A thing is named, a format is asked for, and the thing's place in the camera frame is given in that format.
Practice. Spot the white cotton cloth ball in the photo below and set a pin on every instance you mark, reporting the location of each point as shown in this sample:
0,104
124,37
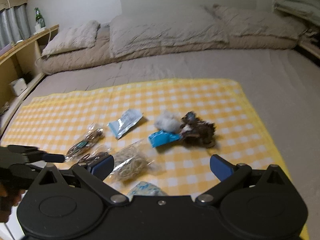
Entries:
168,122

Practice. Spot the right beige pillow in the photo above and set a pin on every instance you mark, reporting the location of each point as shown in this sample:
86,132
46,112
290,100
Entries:
244,22

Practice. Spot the folded bedding on shelf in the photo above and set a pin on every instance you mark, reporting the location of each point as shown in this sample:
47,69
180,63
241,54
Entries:
305,9

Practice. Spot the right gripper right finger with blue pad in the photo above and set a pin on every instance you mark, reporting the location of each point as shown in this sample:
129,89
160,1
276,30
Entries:
230,177

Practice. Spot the white headboard panel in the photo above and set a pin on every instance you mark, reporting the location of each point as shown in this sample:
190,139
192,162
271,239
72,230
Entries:
187,1

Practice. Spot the green glass bottle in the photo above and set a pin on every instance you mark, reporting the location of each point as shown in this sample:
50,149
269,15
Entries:
40,22

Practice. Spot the yellow white checkered blanket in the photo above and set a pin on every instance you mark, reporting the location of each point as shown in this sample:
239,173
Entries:
55,122

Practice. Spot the blue plastic packet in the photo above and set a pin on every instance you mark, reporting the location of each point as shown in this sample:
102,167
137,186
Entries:
160,138

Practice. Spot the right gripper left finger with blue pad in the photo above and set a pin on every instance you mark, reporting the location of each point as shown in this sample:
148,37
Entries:
93,175

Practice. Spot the grey curtain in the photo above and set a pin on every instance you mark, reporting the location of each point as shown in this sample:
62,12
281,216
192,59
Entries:
14,25

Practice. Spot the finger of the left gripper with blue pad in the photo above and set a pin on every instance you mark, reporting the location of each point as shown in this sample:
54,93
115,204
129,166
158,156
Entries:
53,158

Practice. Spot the large folded beige blanket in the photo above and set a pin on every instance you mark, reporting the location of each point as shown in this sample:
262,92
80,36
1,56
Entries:
164,28

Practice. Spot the blue floral fabric pouch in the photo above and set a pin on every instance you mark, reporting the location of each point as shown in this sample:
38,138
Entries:
144,188

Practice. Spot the white tissue box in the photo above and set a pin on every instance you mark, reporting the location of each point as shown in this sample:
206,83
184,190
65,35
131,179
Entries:
18,86

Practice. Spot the person's left hand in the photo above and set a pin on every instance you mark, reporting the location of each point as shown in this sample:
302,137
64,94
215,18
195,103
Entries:
8,200

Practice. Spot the brown crochet yarn bundle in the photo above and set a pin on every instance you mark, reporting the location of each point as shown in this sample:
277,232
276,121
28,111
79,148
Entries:
196,131

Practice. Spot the wooden bedside shelf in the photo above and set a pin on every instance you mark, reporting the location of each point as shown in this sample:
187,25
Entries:
20,61

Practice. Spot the light blue white sachet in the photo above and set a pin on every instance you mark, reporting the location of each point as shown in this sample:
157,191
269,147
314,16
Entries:
127,120

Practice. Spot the small fluffy beige pillow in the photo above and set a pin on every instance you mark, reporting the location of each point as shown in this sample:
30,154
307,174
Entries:
73,38

